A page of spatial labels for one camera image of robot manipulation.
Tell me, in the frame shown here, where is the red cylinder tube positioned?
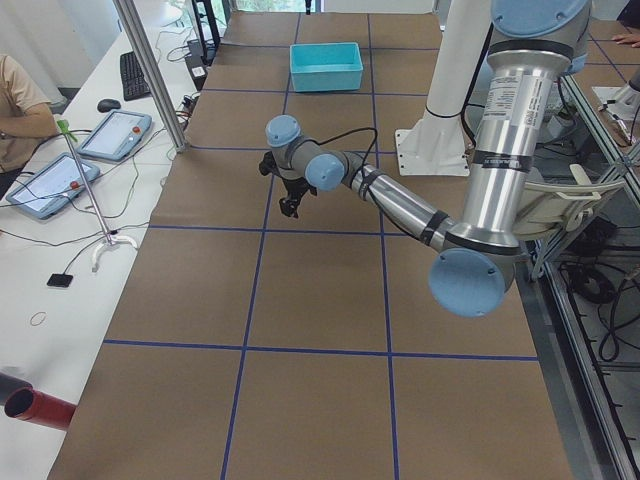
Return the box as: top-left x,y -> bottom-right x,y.
4,387 -> 76,431

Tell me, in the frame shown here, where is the teach pendant tablet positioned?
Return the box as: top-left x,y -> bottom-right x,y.
6,152 -> 84,220
76,109 -> 152,162

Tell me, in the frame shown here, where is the seated person beige shirt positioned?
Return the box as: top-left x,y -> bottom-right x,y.
1,54 -> 58,177

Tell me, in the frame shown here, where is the black keyboard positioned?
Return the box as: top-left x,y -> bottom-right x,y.
120,51 -> 150,101

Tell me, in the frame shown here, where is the silver pole white stand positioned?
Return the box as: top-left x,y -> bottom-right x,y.
56,120 -> 139,273

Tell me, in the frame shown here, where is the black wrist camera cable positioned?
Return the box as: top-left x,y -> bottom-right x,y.
319,127 -> 379,201

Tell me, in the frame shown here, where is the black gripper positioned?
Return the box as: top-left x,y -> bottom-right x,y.
279,178 -> 309,218

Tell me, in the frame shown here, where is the white plastic chair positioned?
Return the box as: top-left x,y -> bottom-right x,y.
512,164 -> 625,240

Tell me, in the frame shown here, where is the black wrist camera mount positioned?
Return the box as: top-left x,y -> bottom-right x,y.
258,151 -> 280,177

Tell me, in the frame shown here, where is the aluminium frame post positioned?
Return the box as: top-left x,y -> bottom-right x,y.
113,0 -> 187,153

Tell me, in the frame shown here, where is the small black square pad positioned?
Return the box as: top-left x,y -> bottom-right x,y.
46,273 -> 73,288

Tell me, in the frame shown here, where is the rubber band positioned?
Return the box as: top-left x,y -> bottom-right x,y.
29,311 -> 47,326

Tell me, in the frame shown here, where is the turquoise plastic bin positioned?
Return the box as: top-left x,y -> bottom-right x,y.
289,42 -> 363,93

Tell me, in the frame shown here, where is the near teach pendant tablet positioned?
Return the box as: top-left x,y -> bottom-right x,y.
6,152 -> 84,220

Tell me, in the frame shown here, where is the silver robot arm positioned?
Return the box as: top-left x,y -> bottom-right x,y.
259,1 -> 590,317

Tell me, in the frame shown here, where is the far teach pendant tablet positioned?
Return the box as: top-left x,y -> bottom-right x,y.
76,109 -> 152,162

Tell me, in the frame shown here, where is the black computer mouse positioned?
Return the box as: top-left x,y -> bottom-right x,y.
97,98 -> 121,113

